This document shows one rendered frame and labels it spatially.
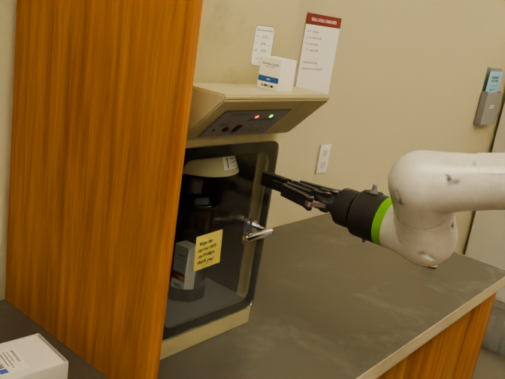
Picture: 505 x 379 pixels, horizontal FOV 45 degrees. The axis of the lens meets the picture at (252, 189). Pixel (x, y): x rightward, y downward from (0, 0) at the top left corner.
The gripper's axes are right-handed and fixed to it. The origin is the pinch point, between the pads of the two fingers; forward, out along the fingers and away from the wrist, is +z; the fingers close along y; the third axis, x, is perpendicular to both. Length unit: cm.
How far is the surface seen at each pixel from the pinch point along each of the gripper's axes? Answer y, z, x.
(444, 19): -176, 48, -45
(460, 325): -78, -22, 49
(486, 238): -284, 35, 79
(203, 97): 27.4, -2.0, -18.6
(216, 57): 18.2, 4.7, -24.7
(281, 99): 11.6, -6.5, -19.1
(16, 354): 48, 17, 33
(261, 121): 10.3, -1.8, -13.9
